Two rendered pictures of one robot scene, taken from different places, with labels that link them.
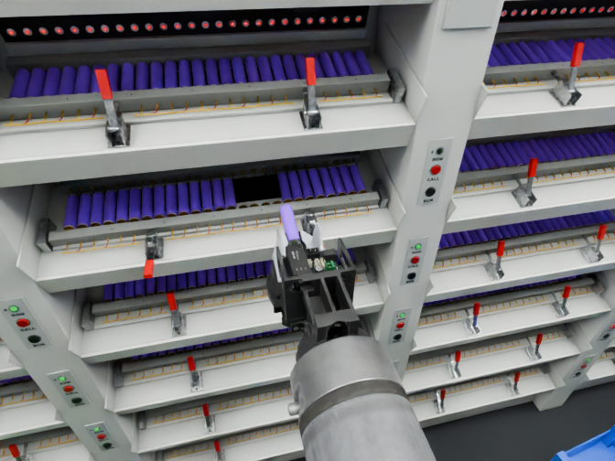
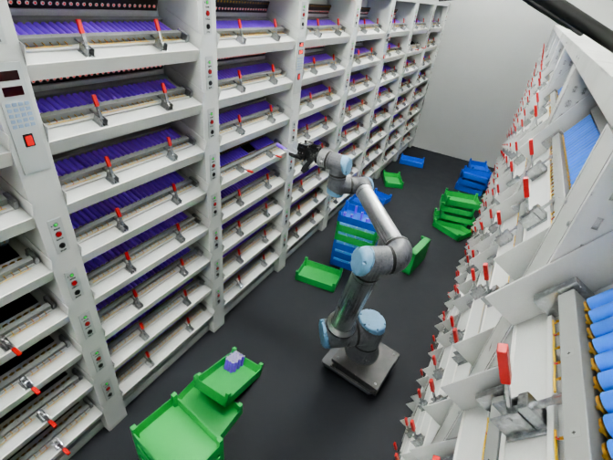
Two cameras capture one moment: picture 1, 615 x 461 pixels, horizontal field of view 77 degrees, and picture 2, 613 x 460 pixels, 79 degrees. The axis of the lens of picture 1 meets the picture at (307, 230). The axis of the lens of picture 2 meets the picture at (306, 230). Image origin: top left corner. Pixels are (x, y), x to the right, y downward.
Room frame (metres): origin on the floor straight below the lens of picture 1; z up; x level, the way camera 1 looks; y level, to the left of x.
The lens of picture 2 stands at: (-0.90, 1.38, 1.78)
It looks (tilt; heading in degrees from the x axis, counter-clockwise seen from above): 33 degrees down; 309
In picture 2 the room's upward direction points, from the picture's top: 7 degrees clockwise
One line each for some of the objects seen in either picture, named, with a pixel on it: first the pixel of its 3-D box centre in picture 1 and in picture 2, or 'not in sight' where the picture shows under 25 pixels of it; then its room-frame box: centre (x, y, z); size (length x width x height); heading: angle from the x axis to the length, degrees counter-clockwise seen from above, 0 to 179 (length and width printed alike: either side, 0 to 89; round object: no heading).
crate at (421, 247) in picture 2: not in sight; (415, 255); (-0.08, -1.06, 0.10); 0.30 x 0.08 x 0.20; 94
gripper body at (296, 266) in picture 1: (320, 306); (309, 151); (0.26, -0.01, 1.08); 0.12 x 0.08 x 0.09; 13
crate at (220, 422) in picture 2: not in sight; (204, 408); (0.02, 0.84, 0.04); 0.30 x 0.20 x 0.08; 13
